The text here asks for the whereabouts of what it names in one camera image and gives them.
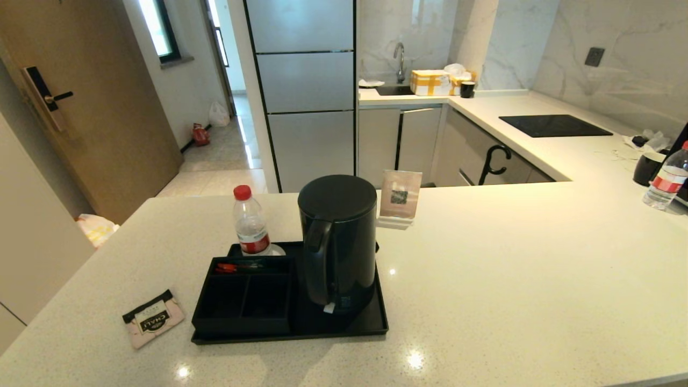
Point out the grey wall outlet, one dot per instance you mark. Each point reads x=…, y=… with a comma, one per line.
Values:
x=594, y=56

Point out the black mug with white inside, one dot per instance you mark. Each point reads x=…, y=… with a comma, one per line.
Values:
x=646, y=171

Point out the brown wooden door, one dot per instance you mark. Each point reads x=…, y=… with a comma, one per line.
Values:
x=107, y=134

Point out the white dish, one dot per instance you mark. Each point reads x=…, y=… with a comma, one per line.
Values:
x=371, y=83

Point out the black induction cooktop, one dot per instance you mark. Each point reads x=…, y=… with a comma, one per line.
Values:
x=553, y=125

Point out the black electric kettle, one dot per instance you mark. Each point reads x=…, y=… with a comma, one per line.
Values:
x=344, y=242

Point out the grey kitchen base cabinets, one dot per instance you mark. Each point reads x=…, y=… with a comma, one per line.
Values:
x=419, y=145

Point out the white yellow plastic bag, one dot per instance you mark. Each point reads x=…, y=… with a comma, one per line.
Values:
x=97, y=228

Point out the pink CHALI tea bag packet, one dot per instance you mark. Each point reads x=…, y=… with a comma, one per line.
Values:
x=153, y=320

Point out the beige cabinet panel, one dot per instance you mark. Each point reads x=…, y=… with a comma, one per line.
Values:
x=32, y=252

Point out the white crumpled tissue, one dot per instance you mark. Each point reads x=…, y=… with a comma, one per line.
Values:
x=454, y=68

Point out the window with dark frame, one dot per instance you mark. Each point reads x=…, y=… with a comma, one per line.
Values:
x=156, y=27

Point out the red bag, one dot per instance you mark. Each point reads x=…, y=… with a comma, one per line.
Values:
x=201, y=135

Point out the acrylic QR code sign stand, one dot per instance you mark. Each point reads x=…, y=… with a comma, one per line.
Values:
x=400, y=193

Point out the black serving tray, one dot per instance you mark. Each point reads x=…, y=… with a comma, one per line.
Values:
x=365, y=322

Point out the water bottle on tray red cap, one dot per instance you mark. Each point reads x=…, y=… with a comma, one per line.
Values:
x=250, y=226

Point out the large yellow taped cardboard box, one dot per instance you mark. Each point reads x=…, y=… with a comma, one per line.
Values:
x=430, y=82

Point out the kitchen sink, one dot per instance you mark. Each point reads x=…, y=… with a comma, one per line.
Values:
x=394, y=90

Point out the red sachet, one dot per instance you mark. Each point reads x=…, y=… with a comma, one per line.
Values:
x=231, y=266

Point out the small black cup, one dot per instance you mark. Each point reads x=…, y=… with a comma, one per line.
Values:
x=467, y=89

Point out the water bottle with red label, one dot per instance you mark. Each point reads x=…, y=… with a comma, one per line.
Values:
x=665, y=185

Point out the crumpled clear plastic wrap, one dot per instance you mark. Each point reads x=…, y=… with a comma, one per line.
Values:
x=653, y=141

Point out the silver refrigerator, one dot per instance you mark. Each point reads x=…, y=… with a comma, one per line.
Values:
x=306, y=80

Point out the white round coaster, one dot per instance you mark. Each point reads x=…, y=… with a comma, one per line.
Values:
x=277, y=250

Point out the black compartment organizer box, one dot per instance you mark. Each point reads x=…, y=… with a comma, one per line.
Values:
x=266, y=301

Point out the chrome faucet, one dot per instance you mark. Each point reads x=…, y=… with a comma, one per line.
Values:
x=400, y=59

